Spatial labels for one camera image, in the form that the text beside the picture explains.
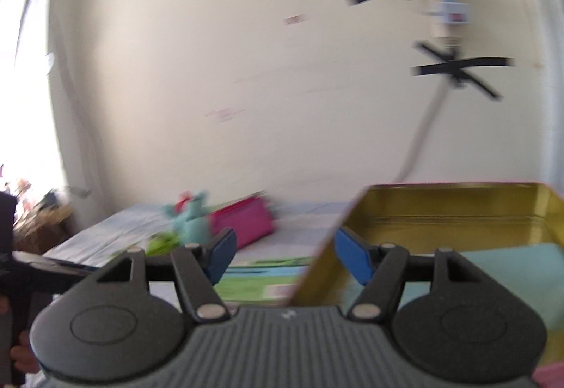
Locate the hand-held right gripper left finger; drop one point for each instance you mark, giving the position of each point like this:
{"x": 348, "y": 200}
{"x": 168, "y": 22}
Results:
{"x": 222, "y": 253}

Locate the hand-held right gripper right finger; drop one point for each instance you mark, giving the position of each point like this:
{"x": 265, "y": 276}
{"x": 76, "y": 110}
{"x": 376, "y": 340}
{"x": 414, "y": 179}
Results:
{"x": 352, "y": 255}

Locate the teal grey soft toy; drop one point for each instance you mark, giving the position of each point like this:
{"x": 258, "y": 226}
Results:
{"x": 194, "y": 225}

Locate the pink leather wallet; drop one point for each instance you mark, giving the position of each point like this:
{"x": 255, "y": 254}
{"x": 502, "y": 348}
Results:
{"x": 246, "y": 220}

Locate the long green toothpaste box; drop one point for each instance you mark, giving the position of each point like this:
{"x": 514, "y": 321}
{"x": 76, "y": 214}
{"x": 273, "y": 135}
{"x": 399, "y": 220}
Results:
{"x": 255, "y": 286}

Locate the pink biscuit tin box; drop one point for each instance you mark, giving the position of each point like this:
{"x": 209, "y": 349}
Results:
{"x": 440, "y": 211}

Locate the person's left hand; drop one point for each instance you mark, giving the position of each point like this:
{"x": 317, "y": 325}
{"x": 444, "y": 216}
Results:
{"x": 22, "y": 355}

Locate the blue striped bedsheet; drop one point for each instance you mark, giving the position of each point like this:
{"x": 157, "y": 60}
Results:
{"x": 132, "y": 220}

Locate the pale teal flat item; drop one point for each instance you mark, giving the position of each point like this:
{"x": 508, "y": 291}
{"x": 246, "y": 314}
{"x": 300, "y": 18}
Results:
{"x": 520, "y": 273}

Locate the white wall socket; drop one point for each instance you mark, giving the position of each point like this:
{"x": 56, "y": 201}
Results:
{"x": 445, "y": 4}

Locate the white window frame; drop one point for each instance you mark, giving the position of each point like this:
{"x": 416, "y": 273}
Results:
{"x": 550, "y": 61}

